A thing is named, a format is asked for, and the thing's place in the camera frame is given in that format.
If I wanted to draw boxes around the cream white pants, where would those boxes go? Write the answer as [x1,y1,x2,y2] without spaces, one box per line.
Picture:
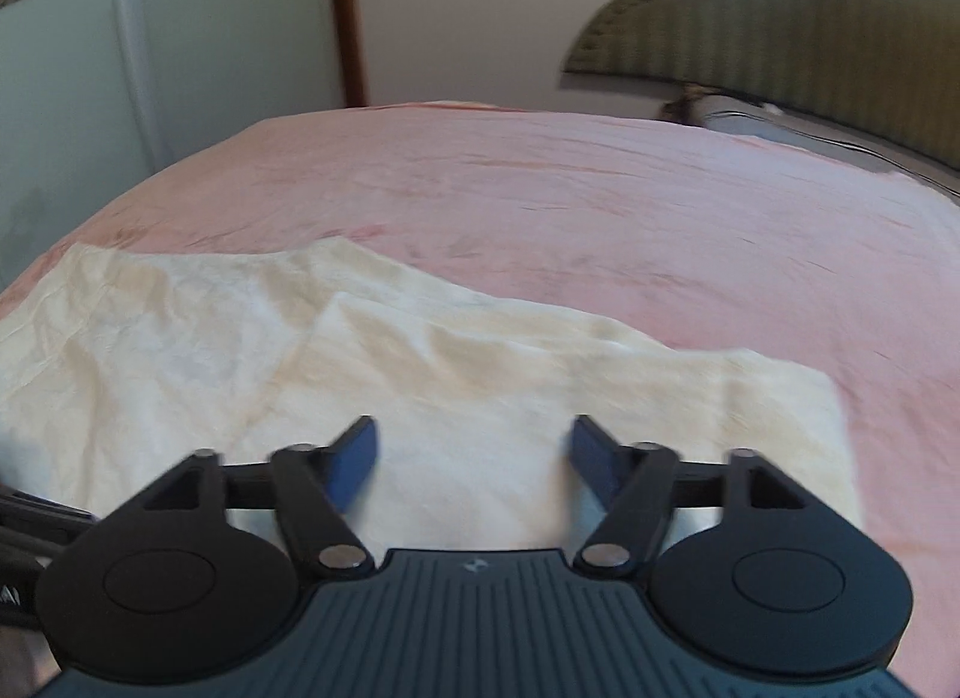
[2,238,861,552]

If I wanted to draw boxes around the pink bed blanket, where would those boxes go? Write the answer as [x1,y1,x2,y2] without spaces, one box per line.
[2,104,958,696]

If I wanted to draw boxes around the white wardrobe doors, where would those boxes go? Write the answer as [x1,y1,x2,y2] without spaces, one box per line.
[2,0,343,280]

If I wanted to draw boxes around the olive green padded headboard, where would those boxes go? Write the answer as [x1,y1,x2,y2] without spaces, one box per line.
[565,0,958,168]

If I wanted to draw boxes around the brown wooden door frame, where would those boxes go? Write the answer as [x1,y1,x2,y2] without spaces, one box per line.
[332,0,368,108]

